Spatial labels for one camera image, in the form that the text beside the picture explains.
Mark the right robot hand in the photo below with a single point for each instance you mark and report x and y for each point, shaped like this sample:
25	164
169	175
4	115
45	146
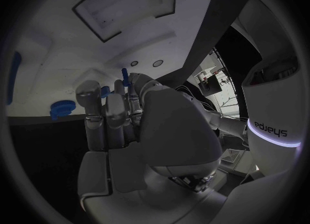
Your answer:
174	131

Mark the blue peg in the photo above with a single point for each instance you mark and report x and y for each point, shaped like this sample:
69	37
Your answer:
125	75

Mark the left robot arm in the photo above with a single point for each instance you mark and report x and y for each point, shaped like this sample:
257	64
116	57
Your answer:
230	125

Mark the white task board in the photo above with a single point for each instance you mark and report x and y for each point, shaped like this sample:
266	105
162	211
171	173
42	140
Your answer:
135	40

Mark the dark monitor screen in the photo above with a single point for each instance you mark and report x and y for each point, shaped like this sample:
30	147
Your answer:
213	85

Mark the white vented box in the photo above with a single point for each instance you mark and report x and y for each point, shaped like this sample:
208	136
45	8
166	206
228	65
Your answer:
232	157

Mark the small blue plug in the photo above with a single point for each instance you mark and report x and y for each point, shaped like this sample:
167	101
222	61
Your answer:
105	92

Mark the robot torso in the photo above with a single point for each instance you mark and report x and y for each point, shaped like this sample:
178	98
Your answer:
271	96

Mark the blue gear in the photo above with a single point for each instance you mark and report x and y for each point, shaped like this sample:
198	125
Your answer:
62	107

